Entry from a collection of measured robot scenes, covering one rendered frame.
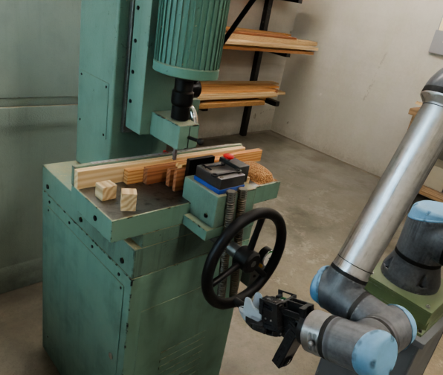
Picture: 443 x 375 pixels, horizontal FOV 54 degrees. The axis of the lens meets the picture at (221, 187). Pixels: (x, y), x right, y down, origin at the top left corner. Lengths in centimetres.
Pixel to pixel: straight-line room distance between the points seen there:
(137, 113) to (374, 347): 85
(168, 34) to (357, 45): 371
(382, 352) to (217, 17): 82
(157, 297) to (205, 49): 67
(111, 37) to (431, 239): 111
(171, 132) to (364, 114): 359
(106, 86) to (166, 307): 66
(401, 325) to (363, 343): 13
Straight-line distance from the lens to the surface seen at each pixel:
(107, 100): 133
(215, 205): 106
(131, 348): 132
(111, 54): 130
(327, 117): 487
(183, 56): 111
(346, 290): 103
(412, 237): 150
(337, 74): 480
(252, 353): 205
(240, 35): 390
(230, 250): 112
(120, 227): 103
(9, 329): 209
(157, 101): 127
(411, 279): 153
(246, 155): 146
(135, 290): 118
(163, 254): 117
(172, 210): 111
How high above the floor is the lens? 141
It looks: 24 degrees down
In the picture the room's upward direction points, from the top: 10 degrees clockwise
